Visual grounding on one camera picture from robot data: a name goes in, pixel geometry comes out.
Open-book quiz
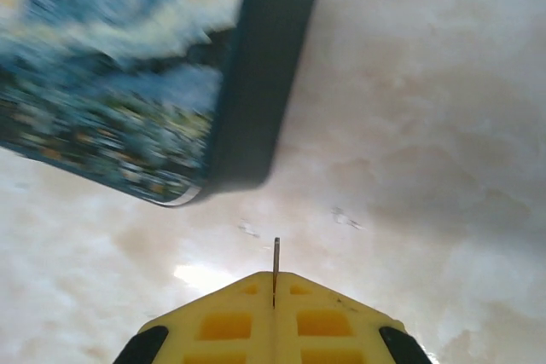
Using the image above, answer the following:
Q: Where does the starry night painting tile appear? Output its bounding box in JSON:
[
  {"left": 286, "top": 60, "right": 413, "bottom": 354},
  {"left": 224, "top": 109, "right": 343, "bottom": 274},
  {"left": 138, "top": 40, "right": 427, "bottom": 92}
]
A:
[{"left": 0, "top": 0, "right": 321, "bottom": 210}]

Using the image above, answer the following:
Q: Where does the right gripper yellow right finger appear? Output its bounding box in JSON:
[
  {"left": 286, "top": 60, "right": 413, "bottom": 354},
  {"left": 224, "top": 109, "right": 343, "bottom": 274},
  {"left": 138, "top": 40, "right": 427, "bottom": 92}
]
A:
[{"left": 273, "top": 270, "right": 433, "bottom": 364}]

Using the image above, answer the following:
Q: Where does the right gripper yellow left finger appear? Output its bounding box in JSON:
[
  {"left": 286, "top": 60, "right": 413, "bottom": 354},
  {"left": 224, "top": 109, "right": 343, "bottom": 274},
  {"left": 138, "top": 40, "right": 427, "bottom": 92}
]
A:
[{"left": 111, "top": 270, "right": 275, "bottom": 364}]

